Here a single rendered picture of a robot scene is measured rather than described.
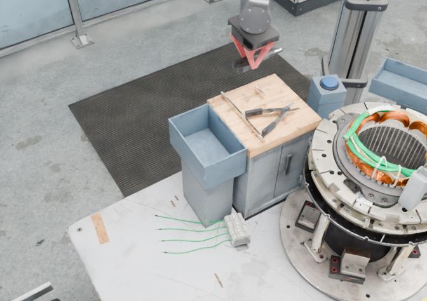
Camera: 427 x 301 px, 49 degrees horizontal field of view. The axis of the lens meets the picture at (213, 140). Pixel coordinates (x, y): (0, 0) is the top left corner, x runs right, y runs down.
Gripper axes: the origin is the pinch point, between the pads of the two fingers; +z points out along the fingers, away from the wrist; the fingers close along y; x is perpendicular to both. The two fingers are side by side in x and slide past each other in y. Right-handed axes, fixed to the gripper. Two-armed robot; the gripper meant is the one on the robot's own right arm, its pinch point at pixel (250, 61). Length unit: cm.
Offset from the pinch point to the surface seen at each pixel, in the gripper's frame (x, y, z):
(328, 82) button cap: 22.9, 2.8, 14.6
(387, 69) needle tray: 41.7, 5.5, 16.4
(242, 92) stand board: 0.7, -3.4, 12.3
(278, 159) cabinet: 1.1, 12.6, 21.5
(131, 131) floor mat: 0, -102, 119
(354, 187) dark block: 1.8, 33.7, 8.0
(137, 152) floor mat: -3, -87, 118
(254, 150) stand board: -7.2, 13.5, 12.2
